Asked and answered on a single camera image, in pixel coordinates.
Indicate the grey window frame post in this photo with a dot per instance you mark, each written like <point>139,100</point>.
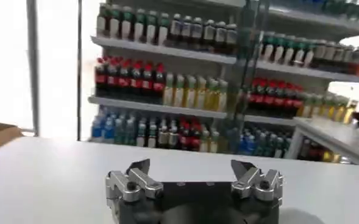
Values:
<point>33,67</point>

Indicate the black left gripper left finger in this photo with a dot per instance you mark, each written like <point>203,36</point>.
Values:
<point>138,182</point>

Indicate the white table with legs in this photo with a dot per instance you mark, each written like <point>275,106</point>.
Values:
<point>331,135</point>

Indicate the shelf rack with drink bottles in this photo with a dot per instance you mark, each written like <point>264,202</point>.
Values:
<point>197,85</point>

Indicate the thin dark pole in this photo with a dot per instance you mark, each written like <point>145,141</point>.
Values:
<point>79,70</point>

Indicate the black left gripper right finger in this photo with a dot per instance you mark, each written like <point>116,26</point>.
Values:
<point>252,182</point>

